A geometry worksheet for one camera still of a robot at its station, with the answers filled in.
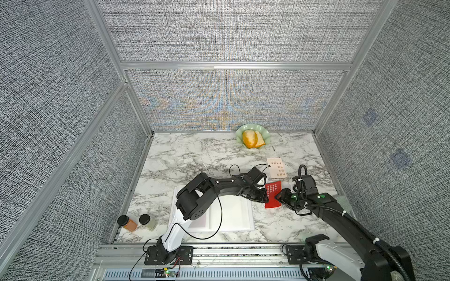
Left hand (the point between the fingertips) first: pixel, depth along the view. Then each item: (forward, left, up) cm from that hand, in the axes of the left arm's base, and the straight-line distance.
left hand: (270, 201), depth 88 cm
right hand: (+1, -2, +6) cm, 7 cm away
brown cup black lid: (-9, +65, +8) cm, 67 cm away
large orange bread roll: (+38, +5, +5) cm, 39 cm away
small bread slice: (+37, -1, +2) cm, 38 cm away
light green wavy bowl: (+47, -5, +3) cm, 48 cm away
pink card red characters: (+20, -8, -2) cm, 22 cm away
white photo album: (-5, +22, 0) cm, 22 cm away
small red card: (+6, -2, +1) cm, 7 cm away
